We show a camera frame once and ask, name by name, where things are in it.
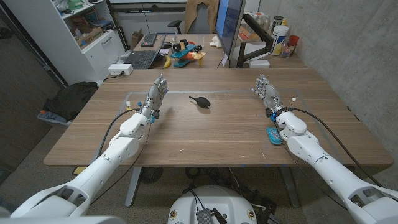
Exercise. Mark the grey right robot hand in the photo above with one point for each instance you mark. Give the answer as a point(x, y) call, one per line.
point(270, 93)

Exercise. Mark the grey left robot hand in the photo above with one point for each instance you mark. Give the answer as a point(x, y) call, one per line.
point(154, 95)

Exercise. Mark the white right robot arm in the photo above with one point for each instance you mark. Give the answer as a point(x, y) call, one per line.
point(326, 168)

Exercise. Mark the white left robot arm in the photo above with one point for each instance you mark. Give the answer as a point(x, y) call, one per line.
point(102, 168)

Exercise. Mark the black air blower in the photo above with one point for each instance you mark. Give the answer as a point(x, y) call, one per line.
point(202, 102)

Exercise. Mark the white flat box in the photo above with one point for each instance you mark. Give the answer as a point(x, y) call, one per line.
point(259, 63)

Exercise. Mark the yellow banana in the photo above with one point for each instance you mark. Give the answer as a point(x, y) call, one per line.
point(167, 62)

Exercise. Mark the black laptop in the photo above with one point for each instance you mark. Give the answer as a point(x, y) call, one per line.
point(141, 59)

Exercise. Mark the white power strip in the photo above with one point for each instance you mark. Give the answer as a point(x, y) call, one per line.
point(120, 69)

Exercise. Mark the clear jar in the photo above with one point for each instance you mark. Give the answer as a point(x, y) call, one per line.
point(287, 50)

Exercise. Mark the black computer mouse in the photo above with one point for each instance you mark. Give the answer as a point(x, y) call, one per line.
point(167, 45)

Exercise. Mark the white canister with label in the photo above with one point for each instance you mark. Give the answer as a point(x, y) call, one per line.
point(279, 40)

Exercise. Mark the black keyboard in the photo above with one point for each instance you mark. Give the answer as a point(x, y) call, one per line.
point(149, 40)

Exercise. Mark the red cup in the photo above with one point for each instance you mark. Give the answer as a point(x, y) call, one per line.
point(293, 40)

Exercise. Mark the small brown cardboard box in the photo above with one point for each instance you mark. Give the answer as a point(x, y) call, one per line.
point(136, 38)

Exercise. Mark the dark lidded bottle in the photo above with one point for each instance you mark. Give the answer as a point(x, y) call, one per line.
point(277, 21)

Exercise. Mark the white figurine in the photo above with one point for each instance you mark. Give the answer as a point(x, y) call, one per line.
point(215, 41)

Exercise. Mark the black round fan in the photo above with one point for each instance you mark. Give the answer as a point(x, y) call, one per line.
point(151, 174)

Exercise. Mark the computer monitor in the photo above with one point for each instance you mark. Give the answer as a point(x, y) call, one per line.
point(228, 21)

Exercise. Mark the black bag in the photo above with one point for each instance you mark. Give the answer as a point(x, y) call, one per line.
point(70, 99)

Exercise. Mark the cardboard box in shelf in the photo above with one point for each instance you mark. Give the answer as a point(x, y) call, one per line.
point(88, 35)

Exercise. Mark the office chair with brown jacket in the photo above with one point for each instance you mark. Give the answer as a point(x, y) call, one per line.
point(200, 18)

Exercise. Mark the grey table leg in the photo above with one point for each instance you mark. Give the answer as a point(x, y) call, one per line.
point(289, 186)
point(133, 186)

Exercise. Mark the yellow foot pedal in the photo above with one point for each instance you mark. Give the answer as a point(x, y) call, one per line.
point(79, 170)

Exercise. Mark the white shelf cabinet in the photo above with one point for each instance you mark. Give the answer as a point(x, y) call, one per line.
point(56, 40)

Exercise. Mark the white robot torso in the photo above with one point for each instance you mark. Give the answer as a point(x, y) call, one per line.
point(214, 202)

